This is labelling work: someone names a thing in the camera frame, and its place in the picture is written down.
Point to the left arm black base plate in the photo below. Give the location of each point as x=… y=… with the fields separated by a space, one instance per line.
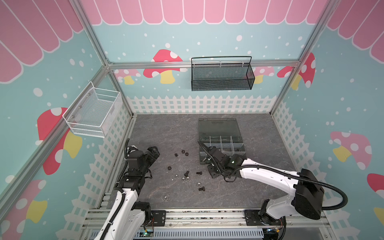
x=157 y=218

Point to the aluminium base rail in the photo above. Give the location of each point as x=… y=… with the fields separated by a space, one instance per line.
x=205 y=218

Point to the black wire mesh basket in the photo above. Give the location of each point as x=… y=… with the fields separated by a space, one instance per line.
x=228 y=73

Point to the grey transparent organizer box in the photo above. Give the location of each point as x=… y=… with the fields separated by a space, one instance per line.
x=223 y=134

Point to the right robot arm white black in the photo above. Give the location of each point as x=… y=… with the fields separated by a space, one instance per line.
x=304 y=193

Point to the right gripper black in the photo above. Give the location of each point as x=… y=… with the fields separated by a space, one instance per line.
x=214 y=162

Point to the white wire mesh basket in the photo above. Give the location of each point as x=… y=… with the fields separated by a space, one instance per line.
x=93 y=112

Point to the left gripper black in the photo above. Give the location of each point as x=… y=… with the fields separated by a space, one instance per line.
x=152 y=158

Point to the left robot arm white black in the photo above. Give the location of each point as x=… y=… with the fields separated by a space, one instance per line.
x=128 y=214

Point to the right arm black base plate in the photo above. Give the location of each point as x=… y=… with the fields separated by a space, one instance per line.
x=255 y=218

